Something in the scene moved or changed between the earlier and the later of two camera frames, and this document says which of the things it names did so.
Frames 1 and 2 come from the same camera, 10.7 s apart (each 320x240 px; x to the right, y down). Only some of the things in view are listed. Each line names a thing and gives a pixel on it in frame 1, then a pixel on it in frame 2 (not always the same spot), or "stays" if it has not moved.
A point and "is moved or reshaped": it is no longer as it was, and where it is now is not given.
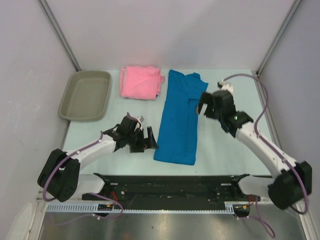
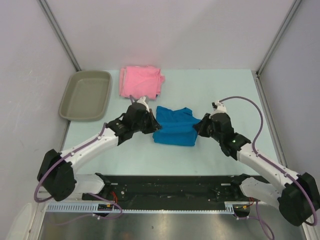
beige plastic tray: x=86 y=96 stays
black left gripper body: x=136 y=140 → x=146 y=125
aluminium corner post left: x=54 y=23 stays
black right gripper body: x=212 y=112 → x=206 y=129
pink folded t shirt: x=140 y=82 stays
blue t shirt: x=177 y=139 is moved or reshaped
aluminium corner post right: x=294 y=7 stays
